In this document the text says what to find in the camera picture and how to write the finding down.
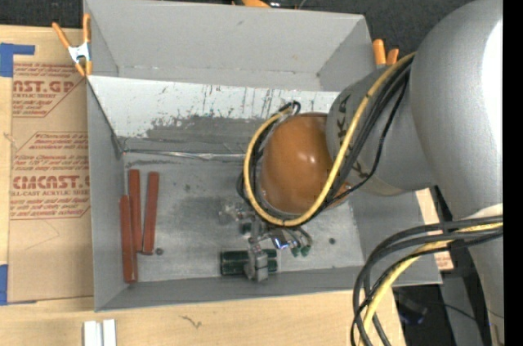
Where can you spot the red-brown flat block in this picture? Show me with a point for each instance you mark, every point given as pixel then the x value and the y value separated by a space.
pixel 135 209
pixel 127 242

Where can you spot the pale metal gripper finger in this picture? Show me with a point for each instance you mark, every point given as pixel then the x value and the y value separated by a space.
pixel 262 264
pixel 249 266

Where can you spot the grey metal bin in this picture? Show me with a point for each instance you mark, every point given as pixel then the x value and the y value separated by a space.
pixel 196 213

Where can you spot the brown cardboard board, red print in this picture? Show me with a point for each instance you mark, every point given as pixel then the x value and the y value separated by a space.
pixel 45 172

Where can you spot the dark green flat block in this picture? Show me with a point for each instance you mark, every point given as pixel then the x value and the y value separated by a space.
pixel 233 268
pixel 233 255

